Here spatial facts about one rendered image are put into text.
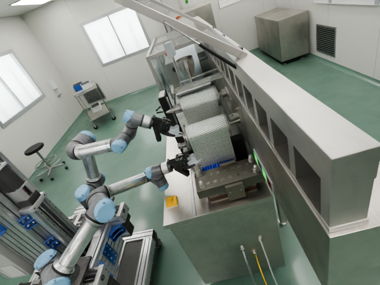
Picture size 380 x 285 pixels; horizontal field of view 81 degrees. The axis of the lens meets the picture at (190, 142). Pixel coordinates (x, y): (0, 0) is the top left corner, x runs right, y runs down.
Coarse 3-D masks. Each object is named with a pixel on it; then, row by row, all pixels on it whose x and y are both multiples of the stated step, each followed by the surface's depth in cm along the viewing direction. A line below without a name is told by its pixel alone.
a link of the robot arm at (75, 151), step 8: (120, 136) 125; (128, 136) 127; (72, 144) 139; (80, 144) 138; (88, 144) 133; (96, 144) 129; (104, 144) 126; (112, 144) 121; (120, 144) 121; (72, 152) 134; (80, 152) 133; (88, 152) 131; (96, 152) 130; (104, 152) 129; (120, 152) 123
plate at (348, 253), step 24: (216, 72) 187; (240, 120) 130; (264, 144) 84; (288, 192) 70; (288, 216) 81; (312, 216) 54; (312, 240) 61; (336, 240) 48; (360, 240) 48; (312, 264) 69; (336, 264) 53; (360, 264) 54
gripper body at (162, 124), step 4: (164, 116) 134; (152, 120) 129; (156, 120) 130; (160, 120) 130; (164, 120) 131; (168, 120) 133; (152, 124) 131; (156, 124) 131; (160, 124) 132; (164, 124) 131; (168, 124) 131; (148, 128) 132; (160, 128) 131; (164, 128) 132; (168, 128) 132; (160, 132) 132; (164, 132) 132
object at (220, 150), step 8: (208, 144) 133; (216, 144) 134; (224, 144) 134; (200, 152) 136; (208, 152) 136; (216, 152) 137; (224, 152) 137; (232, 152) 138; (208, 160) 140; (216, 160) 140; (224, 160) 141
